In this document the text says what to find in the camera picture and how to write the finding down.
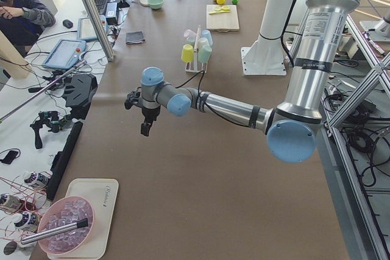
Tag mint green plastic cup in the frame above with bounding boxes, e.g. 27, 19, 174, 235
197, 45, 212, 63

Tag yellow plastic cup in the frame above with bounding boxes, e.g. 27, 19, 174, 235
181, 44, 194, 63

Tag blue teach pendant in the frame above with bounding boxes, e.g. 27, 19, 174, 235
77, 15, 108, 42
43, 39, 87, 70

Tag white camera stand base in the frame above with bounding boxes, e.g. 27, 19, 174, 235
241, 0, 294, 76

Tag yellow plastic knife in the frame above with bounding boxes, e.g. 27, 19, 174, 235
208, 10, 231, 15

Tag black plastic bracket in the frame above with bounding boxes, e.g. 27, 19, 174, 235
62, 74, 98, 119

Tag wooden cutting board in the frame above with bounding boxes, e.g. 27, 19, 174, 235
206, 4, 239, 32

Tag grey plastic cup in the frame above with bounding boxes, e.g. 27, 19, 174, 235
186, 37, 196, 47

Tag pink plastic cup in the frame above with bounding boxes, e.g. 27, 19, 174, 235
183, 29, 197, 38

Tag grey folded cloth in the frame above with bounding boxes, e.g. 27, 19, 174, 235
126, 31, 145, 44

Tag metal muddler in bowl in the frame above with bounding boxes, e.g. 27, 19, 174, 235
21, 218, 88, 245

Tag light blue plastic cup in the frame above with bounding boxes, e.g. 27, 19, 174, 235
201, 29, 213, 46

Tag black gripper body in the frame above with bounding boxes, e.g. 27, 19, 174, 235
124, 86, 161, 122

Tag reacher grabber tool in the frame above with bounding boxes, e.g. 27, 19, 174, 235
1, 60, 87, 123

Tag pink bowl with ice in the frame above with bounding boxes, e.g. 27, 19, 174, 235
37, 196, 96, 255

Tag beige plastic tray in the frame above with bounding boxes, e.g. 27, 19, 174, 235
40, 178, 119, 259

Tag aluminium frame post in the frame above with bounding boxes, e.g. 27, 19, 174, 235
82, 0, 115, 61

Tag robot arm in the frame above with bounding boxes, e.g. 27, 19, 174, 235
124, 0, 360, 163

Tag white plastic cup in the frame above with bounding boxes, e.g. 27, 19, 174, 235
197, 37, 209, 49

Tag mint green bowl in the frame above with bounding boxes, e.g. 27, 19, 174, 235
147, 0, 164, 10

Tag seated person in dark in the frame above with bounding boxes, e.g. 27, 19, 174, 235
1, 0, 56, 57

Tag bottled drink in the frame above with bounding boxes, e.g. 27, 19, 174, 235
12, 212, 41, 231
23, 171, 49, 190

